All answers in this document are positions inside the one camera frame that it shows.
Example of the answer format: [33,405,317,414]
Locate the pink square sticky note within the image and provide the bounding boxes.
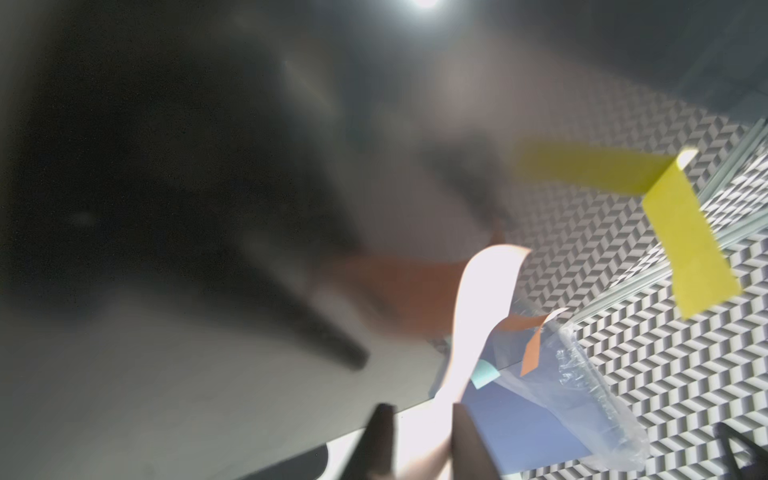
[407,243,533,480]

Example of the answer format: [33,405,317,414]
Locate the pink narrow sticky note right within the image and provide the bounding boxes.
[520,308,568,376]

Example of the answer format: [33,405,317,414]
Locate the small blue sticky note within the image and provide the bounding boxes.
[470,359,500,390]

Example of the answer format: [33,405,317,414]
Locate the blue trash bin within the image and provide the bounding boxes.
[462,380,591,476]

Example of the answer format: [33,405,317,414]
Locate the yellow narrow sticky note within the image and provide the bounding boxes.
[642,147,742,320]

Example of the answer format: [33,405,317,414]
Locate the black computer monitor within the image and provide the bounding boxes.
[1,1,767,479]

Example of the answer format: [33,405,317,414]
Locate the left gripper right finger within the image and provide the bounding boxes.
[451,403,501,480]

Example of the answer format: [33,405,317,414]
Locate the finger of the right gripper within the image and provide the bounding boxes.
[714,422,767,474]

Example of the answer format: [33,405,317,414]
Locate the black monitor stand base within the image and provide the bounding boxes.
[239,444,329,480]

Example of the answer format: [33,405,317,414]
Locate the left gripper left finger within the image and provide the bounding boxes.
[340,403,395,480]

